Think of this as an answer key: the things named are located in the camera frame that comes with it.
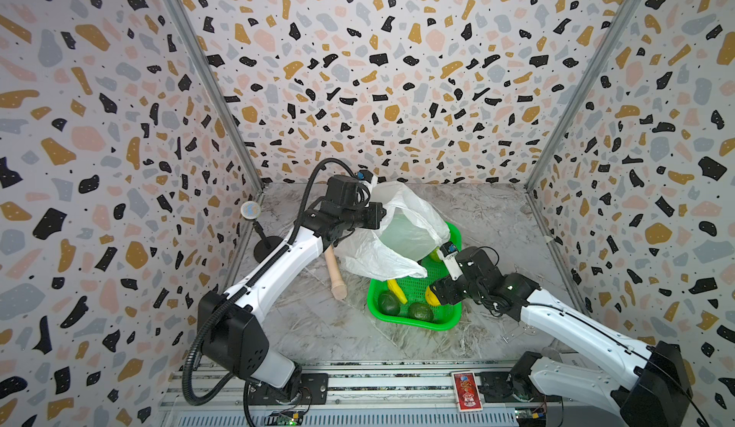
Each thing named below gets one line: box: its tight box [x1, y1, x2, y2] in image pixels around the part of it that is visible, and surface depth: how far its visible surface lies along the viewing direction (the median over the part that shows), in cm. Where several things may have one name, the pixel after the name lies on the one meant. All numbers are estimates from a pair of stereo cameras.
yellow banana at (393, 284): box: [386, 278, 408, 305], surface depth 91 cm
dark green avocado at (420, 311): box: [407, 302, 435, 322], surface depth 84 cm
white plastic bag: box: [334, 180, 451, 283], surface depth 80 cm
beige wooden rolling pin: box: [324, 245, 348, 301], surface depth 93 cm
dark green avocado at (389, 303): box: [377, 290, 401, 316], surface depth 85 cm
